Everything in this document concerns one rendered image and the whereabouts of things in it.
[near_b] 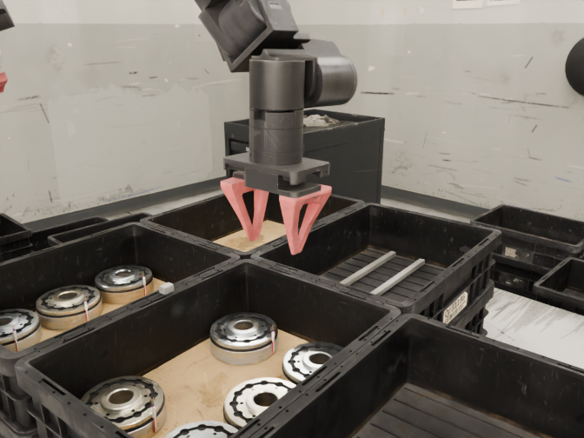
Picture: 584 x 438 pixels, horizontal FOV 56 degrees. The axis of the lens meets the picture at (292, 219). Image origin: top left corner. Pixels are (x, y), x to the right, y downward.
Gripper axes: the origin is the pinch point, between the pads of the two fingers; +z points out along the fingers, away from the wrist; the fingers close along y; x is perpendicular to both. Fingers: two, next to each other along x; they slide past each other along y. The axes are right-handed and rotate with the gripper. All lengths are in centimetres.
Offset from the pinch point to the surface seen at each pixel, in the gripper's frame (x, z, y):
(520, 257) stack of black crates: -155, 52, 13
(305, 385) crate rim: 3.4, 13.9, -7.5
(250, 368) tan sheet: -6.1, 23.8, 9.3
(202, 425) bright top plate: 8.9, 21.2, 2.9
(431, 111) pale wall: -336, 26, 136
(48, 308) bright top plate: 5.2, 21.4, 43.9
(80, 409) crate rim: 20.8, 14.6, 7.8
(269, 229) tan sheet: -52, 23, 45
